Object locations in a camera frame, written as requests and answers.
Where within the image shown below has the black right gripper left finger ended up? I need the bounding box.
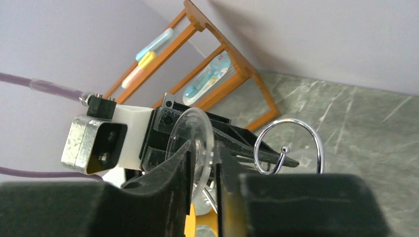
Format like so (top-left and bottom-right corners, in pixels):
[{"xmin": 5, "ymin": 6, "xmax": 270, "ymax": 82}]
[{"xmin": 0, "ymin": 154, "xmax": 192, "ymax": 237}]

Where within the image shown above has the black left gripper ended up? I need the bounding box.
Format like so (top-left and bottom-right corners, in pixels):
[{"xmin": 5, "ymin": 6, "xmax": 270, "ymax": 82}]
[{"xmin": 123, "ymin": 93, "xmax": 300, "ymax": 187}]

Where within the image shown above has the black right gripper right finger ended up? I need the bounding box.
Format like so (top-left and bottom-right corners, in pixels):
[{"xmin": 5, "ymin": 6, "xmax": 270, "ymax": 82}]
[{"xmin": 216, "ymin": 143, "xmax": 392, "ymax": 237}]

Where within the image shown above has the orange plastic wine glass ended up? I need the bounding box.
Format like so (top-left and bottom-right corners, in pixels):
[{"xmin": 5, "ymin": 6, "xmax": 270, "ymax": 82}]
[{"xmin": 184, "ymin": 204, "xmax": 218, "ymax": 237}]

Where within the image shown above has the chrome wine glass rack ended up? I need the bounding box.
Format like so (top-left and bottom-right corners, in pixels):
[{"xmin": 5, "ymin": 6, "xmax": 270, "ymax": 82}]
[{"xmin": 253, "ymin": 118, "xmax": 325, "ymax": 175}]

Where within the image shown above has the wooden shelf rack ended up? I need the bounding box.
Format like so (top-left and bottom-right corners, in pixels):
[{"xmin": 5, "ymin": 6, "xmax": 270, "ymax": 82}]
[{"xmin": 103, "ymin": 0, "xmax": 282, "ymax": 131}]

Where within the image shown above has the blue toothbrush package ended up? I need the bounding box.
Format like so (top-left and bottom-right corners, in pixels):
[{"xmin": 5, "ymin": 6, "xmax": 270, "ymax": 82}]
[{"xmin": 182, "ymin": 51, "xmax": 235, "ymax": 106}]

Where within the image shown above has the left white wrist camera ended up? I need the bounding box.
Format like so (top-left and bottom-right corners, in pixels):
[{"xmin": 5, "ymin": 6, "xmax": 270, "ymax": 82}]
[{"xmin": 61, "ymin": 94, "xmax": 154, "ymax": 175}]

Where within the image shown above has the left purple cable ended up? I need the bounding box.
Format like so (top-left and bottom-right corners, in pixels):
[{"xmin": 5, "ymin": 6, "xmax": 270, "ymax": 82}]
[{"xmin": 0, "ymin": 72, "xmax": 104, "ymax": 182}]

